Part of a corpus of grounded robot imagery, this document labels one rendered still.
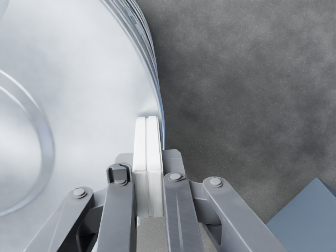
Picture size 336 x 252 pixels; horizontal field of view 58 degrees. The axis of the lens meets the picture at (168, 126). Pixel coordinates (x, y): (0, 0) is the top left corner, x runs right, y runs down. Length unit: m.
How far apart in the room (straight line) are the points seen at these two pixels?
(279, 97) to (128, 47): 0.48
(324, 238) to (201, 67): 0.41
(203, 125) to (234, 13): 0.22
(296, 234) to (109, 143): 0.58
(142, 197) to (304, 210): 0.62
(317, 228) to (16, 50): 0.64
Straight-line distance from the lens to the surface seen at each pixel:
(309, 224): 0.73
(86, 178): 0.24
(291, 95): 0.65
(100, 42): 0.20
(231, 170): 0.69
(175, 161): 0.17
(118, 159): 0.18
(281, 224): 0.78
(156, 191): 0.16
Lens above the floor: 0.56
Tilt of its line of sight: 66 degrees down
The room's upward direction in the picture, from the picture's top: 170 degrees clockwise
